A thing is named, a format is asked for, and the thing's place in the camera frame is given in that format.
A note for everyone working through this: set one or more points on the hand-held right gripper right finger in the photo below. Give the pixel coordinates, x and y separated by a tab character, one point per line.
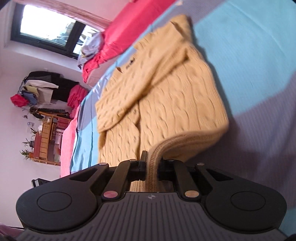
163	170

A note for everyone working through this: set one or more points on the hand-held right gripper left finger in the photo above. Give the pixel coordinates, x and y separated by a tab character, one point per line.
143	168

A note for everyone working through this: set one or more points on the hanging clothes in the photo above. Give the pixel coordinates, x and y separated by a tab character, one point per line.
48	85

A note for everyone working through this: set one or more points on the green potted plant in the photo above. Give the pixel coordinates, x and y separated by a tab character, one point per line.
27	148

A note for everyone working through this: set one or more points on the wooden shelf unit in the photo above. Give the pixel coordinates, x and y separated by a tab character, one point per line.
46	139

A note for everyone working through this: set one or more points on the pink bed sheet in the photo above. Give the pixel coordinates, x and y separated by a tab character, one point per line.
67	146

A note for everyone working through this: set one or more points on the red crumpled cloth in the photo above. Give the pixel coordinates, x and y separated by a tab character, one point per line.
18	100

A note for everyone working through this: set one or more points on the pink folded cloths stack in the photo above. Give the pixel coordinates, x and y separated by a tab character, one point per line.
76	96

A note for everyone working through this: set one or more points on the blue grey crumpled cloth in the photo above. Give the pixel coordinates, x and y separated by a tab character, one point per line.
91	47

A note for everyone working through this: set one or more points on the blue grey patterned blanket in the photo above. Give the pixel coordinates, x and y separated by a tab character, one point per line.
242	58

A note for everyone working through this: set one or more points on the dark framed window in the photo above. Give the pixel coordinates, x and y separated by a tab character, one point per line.
46	25

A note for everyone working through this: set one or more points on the pink curtain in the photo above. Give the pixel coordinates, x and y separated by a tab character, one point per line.
69	14

